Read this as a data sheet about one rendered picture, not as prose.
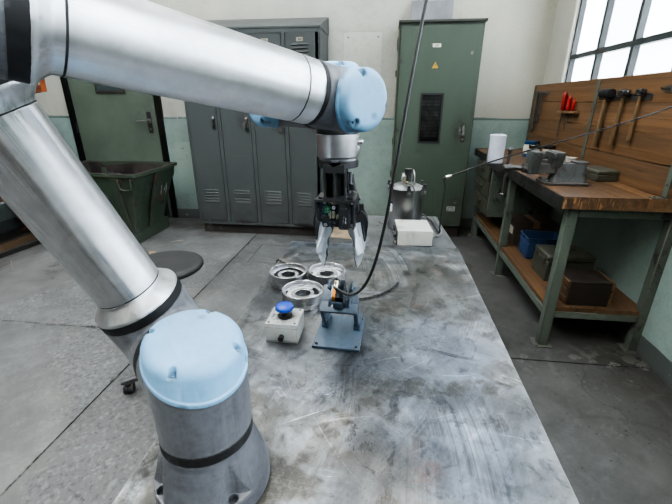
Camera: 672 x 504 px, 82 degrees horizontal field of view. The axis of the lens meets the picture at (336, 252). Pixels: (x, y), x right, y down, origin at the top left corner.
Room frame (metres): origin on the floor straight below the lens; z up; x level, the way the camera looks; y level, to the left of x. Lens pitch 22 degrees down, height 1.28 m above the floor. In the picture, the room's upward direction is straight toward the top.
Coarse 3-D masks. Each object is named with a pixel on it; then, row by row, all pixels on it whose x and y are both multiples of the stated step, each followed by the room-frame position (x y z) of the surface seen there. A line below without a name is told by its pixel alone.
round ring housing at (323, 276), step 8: (320, 264) 1.03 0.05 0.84; (328, 264) 1.04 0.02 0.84; (336, 264) 1.03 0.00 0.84; (312, 272) 1.00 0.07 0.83; (320, 272) 1.00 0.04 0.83; (328, 272) 1.01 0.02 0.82; (336, 272) 0.99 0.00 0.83; (344, 272) 0.97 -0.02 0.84; (312, 280) 0.95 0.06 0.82; (320, 280) 0.94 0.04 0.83
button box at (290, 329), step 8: (272, 312) 0.75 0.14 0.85; (296, 312) 0.75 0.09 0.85; (272, 320) 0.71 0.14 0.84; (280, 320) 0.71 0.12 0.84; (288, 320) 0.71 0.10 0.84; (296, 320) 0.71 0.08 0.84; (272, 328) 0.70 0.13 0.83; (280, 328) 0.70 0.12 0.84; (288, 328) 0.70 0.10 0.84; (296, 328) 0.69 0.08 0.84; (272, 336) 0.70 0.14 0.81; (280, 336) 0.69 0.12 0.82; (288, 336) 0.70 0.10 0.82; (296, 336) 0.69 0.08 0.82
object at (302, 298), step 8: (304, 280) 0.92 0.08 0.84; (288, 288) 0.89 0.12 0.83; (304, 288) 0.89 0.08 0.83; (320, 288) 0.89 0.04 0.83; (288, 296) 0.83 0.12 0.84; (296, 296) 0.85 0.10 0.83; (304, 296) 0.89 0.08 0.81; (312, 296) 0.83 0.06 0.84; (320, 296) 0.85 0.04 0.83; (296, 304) 0.82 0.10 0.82; (304, 304) 0.82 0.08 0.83; (312, 304) 0.83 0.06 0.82
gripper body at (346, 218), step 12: (324, 168) 0.65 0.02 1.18; (336, 168) 0.64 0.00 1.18; (348, 168) 0.66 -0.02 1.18; (324, 180) 0.65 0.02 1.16; (336, 180) 0.66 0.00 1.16; (324, 192) 0.65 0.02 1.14; (336, 192) 0.66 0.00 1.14; (348, 192) 0.70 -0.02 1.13; (324, 204) 0.66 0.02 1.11; (336, 204) 0.66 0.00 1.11; (348, 204) 0.64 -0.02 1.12; (324, 216) 0.66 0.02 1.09; (336, 216) 0.65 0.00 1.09; (348, 216) 0.64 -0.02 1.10; (348, 228) 0.64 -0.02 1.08
